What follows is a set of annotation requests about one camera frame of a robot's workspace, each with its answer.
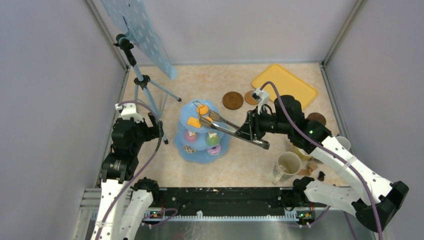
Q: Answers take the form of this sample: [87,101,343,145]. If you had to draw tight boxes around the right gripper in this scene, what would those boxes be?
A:
[234,105,292,142]

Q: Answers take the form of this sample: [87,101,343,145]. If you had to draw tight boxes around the light brown round coaster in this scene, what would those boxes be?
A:
[244,90,258,106]

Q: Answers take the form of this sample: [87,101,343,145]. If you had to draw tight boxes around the dark brown round coaster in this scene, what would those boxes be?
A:
[222,91,244,110]

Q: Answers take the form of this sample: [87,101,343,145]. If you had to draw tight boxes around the white sprinkled donut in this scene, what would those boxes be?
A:
[183,145,196,154]

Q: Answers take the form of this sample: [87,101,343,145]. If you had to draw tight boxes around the square orange biscuit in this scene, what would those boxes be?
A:
[186,116,202,129]

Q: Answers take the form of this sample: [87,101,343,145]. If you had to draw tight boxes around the metal serving tongs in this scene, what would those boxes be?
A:
[199,110,270,150]

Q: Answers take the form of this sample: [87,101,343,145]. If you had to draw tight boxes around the beige ceramic mug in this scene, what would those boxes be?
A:
[272,151,303,185]

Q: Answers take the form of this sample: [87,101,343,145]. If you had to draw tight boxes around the green cupcake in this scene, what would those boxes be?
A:
[206,131,221,146]

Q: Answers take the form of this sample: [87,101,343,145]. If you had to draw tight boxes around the yellow ceramic mug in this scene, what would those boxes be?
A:
[293,147,312,161]

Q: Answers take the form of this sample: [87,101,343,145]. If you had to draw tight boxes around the pink frosted donut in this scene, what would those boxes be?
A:
[207,144,222,156]

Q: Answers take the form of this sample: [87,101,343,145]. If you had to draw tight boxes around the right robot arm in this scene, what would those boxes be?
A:
[235,88,409,233]

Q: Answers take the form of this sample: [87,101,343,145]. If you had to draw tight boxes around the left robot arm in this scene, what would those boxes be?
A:
[91,100,164,240]

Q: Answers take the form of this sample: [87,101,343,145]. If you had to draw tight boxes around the yellow serving tray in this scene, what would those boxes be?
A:
[251,64,318,110]

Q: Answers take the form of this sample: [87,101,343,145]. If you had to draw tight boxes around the blue three-tier cake stand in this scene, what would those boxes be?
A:
[174,99,230,164]

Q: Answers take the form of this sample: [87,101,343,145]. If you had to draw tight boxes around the blue tripod stand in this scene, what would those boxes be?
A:
[113,33,182,145]

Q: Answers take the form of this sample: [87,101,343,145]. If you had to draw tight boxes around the dark brown coaster right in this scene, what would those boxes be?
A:
[307,112,327,126]

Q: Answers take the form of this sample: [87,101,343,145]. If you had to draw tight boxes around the small wooden block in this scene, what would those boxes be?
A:
[297,162,318,176]

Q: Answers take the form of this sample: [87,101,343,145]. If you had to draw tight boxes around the grey ceramic cup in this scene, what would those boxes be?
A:
[336,135,351,151]

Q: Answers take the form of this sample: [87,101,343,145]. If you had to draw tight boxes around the blue perforated board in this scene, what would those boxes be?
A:
[101,0,177,80]

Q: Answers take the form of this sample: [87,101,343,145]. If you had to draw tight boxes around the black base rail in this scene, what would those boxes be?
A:
[152,187,323,217]

